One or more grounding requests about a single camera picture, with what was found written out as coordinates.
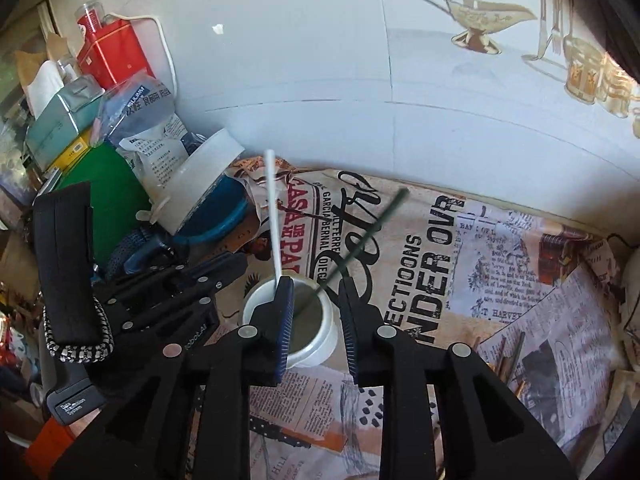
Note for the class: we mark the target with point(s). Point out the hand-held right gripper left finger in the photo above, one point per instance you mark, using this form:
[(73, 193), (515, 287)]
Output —
[(281, 327)]

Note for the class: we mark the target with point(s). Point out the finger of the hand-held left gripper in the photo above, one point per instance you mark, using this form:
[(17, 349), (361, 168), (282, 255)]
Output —
[(192, 317), (200, 272)]

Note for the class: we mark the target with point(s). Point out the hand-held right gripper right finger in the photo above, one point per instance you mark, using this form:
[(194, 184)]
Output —
[(350, 332)]

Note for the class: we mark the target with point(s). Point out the white cup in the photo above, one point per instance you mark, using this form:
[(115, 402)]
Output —
[(325, 342)]

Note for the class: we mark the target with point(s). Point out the dark green chopstick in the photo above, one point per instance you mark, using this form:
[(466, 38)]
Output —
[(370, 239)]

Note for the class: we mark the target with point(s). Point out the blue bowl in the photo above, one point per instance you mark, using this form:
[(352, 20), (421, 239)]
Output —
[(220, 212)]

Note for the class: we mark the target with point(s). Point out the newspaper print tablecloth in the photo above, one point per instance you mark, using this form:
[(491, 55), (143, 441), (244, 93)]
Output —
[(425, 285)]

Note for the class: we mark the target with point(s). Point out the white bowl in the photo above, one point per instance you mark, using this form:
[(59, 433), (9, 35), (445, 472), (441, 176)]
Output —
[(200, 180)]

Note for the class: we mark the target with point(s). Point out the green board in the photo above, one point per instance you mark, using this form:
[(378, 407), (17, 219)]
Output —
[(105, 185)]

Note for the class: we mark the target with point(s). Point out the yellow box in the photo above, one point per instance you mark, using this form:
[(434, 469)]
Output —
[(75, 152)]

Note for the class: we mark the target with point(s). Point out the teal tissue box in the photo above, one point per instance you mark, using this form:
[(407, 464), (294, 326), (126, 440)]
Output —
[(60, 125)]

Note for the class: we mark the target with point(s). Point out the printed plastic bag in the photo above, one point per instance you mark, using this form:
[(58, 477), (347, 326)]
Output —
[(150, 135)]

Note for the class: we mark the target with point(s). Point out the brown paper bag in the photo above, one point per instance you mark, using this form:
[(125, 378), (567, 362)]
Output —
[(27, 67)]

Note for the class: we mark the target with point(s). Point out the red tin box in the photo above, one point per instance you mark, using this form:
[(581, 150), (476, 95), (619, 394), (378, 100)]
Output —
[(115, 55)]

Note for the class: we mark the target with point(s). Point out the clear plastic cup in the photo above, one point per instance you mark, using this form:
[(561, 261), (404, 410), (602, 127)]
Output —
[(90, 17)]

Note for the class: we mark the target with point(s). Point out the gold gravy boat wall sticker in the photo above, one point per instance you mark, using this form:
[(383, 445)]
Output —
[(480, 15)]

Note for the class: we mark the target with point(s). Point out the gold glasses wall sticker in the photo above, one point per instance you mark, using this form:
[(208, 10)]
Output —
[(585, 72)]

